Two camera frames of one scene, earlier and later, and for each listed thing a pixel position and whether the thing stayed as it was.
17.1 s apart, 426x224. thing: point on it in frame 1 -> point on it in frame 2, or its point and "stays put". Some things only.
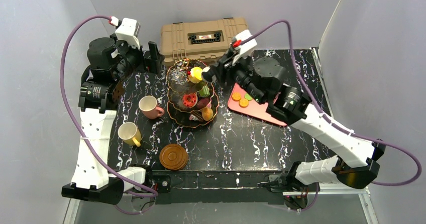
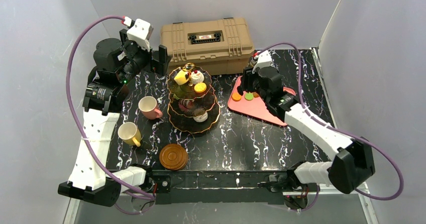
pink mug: (147, 105) stays put
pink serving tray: (243, 101) stays put
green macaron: (248, 97) stays put
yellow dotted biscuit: (236, 96) stays put
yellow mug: (129, 133) stays put
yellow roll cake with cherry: (196, 74) -> (182, 77)
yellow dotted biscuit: (243, 103) -> (200, 87)
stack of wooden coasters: (173, 157) stays put
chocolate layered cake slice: (196, 116) -> (186, 104)
